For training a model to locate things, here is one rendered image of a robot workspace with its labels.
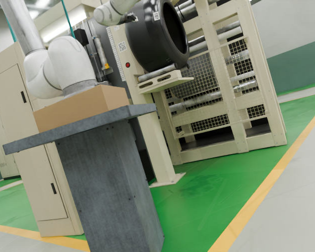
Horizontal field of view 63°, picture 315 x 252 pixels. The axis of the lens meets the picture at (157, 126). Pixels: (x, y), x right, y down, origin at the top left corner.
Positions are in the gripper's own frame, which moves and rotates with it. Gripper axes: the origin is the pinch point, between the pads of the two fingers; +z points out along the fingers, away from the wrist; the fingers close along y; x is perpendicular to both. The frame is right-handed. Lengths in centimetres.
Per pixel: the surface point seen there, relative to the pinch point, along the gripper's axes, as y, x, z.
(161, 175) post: 35, 121, 14
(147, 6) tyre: -5.9, -6.8, 15.7
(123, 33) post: 29.1, -2.3, 32.8
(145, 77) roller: 17.2, 38.1, 18.9
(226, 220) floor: -35, 117, -60
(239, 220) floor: -42, 117, -60
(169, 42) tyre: -12.1, 21.5, 15.4
